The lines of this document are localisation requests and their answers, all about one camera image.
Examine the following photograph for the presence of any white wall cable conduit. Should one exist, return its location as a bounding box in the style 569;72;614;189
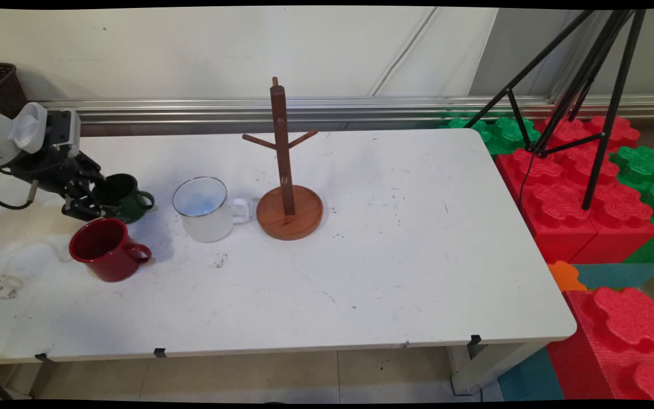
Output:
368;7;440;98

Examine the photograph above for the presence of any brown wooden mug tree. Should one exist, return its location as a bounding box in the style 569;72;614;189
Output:
241;77;324;242

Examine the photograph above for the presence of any red ceramic mug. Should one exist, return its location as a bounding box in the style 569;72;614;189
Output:
68;218;152;283

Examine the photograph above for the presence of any teal foam block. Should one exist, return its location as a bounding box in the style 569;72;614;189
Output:
497;347;565;402

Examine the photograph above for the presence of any black tripod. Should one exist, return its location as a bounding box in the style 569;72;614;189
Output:
463;8;647;211

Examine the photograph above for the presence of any thin black tripod cable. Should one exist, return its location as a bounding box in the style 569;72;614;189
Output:
517;149;535;212

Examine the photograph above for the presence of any green printed enamel mug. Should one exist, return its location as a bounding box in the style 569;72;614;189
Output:
91;173;156;224

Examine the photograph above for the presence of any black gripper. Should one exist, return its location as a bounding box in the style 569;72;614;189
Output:
10;147;107;223

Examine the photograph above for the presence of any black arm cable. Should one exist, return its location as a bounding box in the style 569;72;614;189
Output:
0;128;41;211

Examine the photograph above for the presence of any white table leg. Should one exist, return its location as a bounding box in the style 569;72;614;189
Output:
447;340;549;397

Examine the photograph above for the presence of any brown wicker basket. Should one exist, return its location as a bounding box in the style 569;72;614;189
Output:
0;61;28;119

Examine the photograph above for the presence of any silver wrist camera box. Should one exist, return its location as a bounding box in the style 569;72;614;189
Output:
47;109;82;158

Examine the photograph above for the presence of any green foam block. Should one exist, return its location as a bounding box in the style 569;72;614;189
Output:
610;145;654;264
438;111;542;156

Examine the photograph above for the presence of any white enamel mug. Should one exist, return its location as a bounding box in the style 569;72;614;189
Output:
172;176;252;244

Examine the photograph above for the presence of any aluminium rail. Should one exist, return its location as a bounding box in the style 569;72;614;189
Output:
37;94;654;137

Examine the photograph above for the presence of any orange foam piece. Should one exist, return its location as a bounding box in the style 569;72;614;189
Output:
547;261;589;293

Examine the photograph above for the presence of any red foam block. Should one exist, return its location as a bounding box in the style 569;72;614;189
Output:
546;286;654;402
494;148;599;265
534;115;654;265

